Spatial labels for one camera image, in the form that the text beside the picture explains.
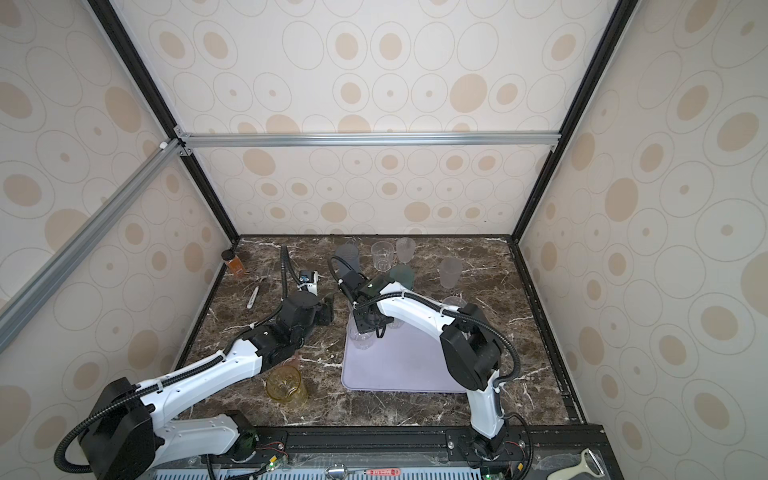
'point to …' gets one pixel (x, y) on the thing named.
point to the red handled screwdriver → (379, 472)
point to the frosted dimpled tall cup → (450, 271)
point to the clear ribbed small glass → (382, 254)
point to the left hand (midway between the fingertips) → (332, 292)
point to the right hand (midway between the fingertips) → (371, 324)
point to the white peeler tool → (590, 463)
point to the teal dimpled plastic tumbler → (403, 274)
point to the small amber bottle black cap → (233, 262)
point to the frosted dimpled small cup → (405, 248)
